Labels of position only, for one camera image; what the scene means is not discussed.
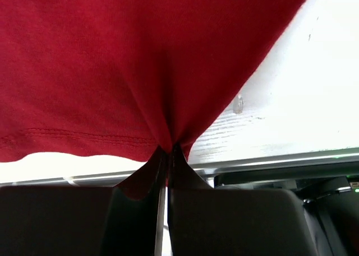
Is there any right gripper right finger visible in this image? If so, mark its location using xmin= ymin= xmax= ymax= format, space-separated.
xmin=168 ymin=143 xmax=348 ymax=256

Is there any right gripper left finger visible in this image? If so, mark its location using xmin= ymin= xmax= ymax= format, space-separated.
xmin=1 ymin=148 xmax=167 ymax=255

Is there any dark red t-shirt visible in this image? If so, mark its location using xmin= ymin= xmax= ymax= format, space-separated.
xmin=0 ymin=0 xmax=317 ymax=201

